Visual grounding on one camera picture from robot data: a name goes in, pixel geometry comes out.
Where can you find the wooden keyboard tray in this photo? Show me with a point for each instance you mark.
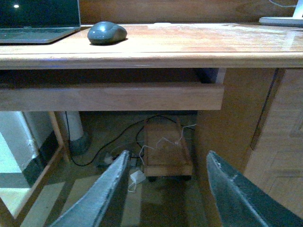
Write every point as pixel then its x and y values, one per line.
pixel 115 97

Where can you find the wooden desk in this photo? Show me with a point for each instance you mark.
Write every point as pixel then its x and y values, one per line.
pixel 259 128

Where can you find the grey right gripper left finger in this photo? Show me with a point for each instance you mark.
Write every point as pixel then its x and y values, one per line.
pixel 103 204

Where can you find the white lamp base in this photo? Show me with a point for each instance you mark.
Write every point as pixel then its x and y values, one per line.
pixel 296 20

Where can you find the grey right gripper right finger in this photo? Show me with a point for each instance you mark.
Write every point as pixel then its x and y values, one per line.
pixel 240 202

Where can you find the white pipe with grey base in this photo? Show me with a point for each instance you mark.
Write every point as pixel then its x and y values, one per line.
pixel 78 138

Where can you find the white plug on floor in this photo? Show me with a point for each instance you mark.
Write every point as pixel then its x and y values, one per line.
pixel 108 159

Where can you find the wooden rolling stand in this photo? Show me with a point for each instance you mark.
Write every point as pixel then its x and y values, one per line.
pixel 165 151

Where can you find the dark grey computer mouse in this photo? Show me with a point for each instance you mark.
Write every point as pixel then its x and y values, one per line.
pixel 105 33

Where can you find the grey laptop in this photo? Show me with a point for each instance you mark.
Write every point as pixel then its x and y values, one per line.
pixel 38 21

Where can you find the white charger adapter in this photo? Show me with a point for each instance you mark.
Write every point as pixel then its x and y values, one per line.
pixel 137 177

